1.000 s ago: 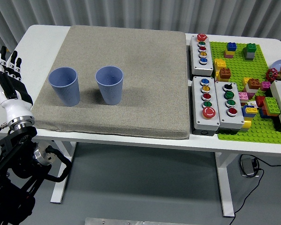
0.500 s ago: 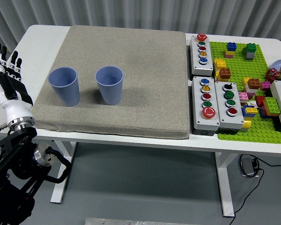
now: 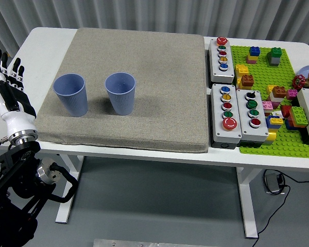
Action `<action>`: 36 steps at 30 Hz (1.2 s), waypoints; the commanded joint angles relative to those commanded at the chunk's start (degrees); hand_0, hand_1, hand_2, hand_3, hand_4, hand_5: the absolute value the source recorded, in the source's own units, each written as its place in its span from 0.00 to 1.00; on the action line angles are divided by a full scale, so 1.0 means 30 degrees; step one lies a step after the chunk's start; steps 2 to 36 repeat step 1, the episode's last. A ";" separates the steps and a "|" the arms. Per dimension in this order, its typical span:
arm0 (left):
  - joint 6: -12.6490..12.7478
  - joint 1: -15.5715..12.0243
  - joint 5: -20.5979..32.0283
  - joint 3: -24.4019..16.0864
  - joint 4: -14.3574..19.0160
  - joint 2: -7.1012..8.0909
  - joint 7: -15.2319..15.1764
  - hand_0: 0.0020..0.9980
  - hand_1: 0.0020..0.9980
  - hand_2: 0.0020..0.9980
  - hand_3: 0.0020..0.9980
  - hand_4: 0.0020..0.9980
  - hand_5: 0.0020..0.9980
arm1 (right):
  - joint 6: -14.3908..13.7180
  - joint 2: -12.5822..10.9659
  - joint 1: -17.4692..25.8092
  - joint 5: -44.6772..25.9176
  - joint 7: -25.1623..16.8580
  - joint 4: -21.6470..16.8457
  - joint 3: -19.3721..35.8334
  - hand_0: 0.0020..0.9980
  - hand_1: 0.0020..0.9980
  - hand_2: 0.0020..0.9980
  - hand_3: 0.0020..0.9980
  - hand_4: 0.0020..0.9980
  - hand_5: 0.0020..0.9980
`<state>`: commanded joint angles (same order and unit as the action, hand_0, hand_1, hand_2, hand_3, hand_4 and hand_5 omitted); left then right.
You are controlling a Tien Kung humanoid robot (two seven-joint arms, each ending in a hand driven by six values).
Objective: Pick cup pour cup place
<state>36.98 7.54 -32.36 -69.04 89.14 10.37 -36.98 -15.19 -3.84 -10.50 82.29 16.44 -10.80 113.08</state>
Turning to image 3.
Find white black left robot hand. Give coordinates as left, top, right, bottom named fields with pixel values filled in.
left=0, top=48, right=37, bottom=136

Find blue ribbed plastic cup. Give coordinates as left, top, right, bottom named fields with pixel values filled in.
left=104, top=72, right=136, bottom=116
left=53, top=74, right=89, bottom=118

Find white table leg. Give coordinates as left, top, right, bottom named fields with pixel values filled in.
left=55, top=154, right=84, bottom=224
left=235, top=166, right=260, bottom=239

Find grey-brown fabric mat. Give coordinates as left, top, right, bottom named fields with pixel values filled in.
left=31, top=27, right=210, bottom=154

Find grey pleated curtain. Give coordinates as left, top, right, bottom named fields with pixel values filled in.
left=0, top=0, right=309, bottom=60

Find grey five-button control box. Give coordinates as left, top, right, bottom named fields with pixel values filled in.
left=208, top=37, right=235, bottom=84
left=210, top=83, right=243, bottom=149

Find blue yellow pink brick stack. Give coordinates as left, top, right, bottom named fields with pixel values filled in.
left=246, top=46, right=261, bottom=65

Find green studded baseplate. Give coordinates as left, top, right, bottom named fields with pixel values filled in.
left=229, top=45, right=309, bottom=158

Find grey power adapter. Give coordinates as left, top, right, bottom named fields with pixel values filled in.
left=263, top=172, right=285, bottom=195

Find brown white yellow brick stack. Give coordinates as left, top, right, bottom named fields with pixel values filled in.
left=266, top=84, right=287, bottom=102

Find green grey brick stack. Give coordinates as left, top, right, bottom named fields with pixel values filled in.
left=266, top=47, right=283, bottom=67

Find red brick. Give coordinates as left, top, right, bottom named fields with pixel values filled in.
left=280, top=104, right=293, bottom=118

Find magenta brick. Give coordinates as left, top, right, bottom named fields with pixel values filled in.
left=285, top=89, right=299, bottom=100

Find green orange brick stack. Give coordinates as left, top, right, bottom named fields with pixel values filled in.
left=285, top=105, right=309, bottom=129

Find grey button box cut off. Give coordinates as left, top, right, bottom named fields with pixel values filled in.
left=296, top=87, right=309, bottom=145

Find light blue plate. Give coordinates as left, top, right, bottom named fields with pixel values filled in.
left=298, top=65, right=309, bottom=83

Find grey box with black switch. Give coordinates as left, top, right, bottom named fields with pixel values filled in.
left=236, top=89, right=270, bottom=148

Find black power cable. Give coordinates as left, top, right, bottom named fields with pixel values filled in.
left=252, top=169, right=309, bottom=247

